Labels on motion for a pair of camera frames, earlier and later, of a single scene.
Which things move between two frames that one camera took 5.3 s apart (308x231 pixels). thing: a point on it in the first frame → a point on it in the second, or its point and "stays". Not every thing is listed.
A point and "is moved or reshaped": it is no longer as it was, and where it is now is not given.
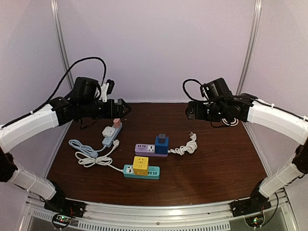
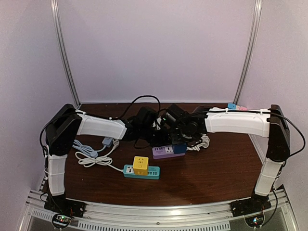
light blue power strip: (108, 141) stays
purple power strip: (147, 150) → (165, 151)
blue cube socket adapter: (161, 148) is moved or reshaped
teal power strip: (153, 173) stays
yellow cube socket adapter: (140, 165) stays
